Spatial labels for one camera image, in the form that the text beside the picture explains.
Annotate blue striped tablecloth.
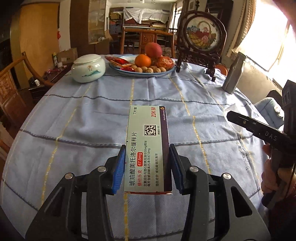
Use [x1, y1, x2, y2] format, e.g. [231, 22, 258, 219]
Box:
[1, 63, 266, 240]

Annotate grey metal bottle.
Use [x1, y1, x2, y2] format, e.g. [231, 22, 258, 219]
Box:
[222, 52, 247, 94]

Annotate white ceramic lidded jar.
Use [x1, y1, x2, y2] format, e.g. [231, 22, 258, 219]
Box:
[71, 54, 106, 83]

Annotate red candy packet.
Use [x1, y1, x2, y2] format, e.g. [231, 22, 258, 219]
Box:
[104, 55, 135, 72]

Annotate orange fruit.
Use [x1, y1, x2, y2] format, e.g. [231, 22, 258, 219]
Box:
[134, 54, 152, 67]

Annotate far wooden chair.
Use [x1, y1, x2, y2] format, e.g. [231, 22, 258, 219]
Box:
[120, 27, 175, 58]

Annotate white medicine box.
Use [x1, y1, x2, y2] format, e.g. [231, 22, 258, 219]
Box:
[124, 105, 172, 195]

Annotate red apple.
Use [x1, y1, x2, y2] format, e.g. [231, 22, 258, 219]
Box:
[145, 42, 163, 58]

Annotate netted tangerine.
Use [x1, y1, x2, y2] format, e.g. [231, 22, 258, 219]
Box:
[156, 56, 175, 71]

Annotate tall wooden wardrobe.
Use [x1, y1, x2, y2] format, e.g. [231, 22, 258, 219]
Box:
[10, 2, 60, 76]

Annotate wooden glass display cabinet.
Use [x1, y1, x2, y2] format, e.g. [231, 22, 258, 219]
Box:
[70, 0, 110, 57]

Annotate wooden armchair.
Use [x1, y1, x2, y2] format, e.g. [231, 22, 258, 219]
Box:
[0, 52, 54, 128]

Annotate person right hand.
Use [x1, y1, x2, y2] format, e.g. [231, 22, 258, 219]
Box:
[261, 144, 295, 200]

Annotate round embroidered table screen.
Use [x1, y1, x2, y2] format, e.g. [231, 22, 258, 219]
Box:
[176, 10, 227, 82]

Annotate blue fruit plate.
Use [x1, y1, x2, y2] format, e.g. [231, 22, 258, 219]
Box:
[109, 55, 176, 78]

